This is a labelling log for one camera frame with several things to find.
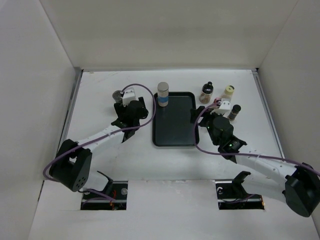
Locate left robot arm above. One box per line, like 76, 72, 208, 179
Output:
48, 97, 149, 200

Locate black rectangular tray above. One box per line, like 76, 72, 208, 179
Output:
152, 91, 200, 147

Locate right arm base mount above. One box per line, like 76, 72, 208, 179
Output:
215, 171, 265, 210

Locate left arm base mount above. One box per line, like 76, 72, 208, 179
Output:
79, 171, 129, 211

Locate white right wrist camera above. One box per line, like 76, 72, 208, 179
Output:
215, 99, 232, 115

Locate yellow lid bottle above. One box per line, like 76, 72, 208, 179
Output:
221, 85, 235, 102

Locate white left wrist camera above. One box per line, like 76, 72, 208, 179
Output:
121, 87, 137, 106

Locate dark brown spice bottle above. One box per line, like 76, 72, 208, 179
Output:
228, 104, 242, 121

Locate black knob lid spice jar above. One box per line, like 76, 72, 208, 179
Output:
199, 81, 214, 104

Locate black top grinder bottle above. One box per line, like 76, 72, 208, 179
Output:
112, 90, 124, 104

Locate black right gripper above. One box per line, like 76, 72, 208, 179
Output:
190, 106, 225, 146

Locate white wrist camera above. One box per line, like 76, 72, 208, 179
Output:
215, 99, 232, 115
121, 87, 137, 106

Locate pink lid glass jar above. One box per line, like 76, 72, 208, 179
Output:
213, 97, 222, 108

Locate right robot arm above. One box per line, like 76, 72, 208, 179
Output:
190, 105, 320, 218

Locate tall jar white beads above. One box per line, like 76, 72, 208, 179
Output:
157, 82, 169, 107

